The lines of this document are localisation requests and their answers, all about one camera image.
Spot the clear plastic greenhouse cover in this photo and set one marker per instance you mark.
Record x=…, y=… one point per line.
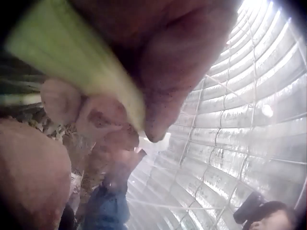
x=239, y=134

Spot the person's left hand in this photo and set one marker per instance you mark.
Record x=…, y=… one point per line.
x=172, y=48

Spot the person's right hand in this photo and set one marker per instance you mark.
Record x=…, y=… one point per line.
x=31, y=175

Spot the person's left thumb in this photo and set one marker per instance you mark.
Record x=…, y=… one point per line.
x=163, y=95

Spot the thin green stalk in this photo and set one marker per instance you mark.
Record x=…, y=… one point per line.
x=19, y=99

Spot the pale green vegetable stalk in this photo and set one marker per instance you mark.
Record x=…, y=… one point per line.
x=72, y=55

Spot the person's left index finger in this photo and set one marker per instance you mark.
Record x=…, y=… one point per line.
x=122, y=137

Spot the person's left ring finger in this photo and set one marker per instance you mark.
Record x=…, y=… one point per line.
x=60, y=103

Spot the person's left middle finger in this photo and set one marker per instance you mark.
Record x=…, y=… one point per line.
x=103, y=115

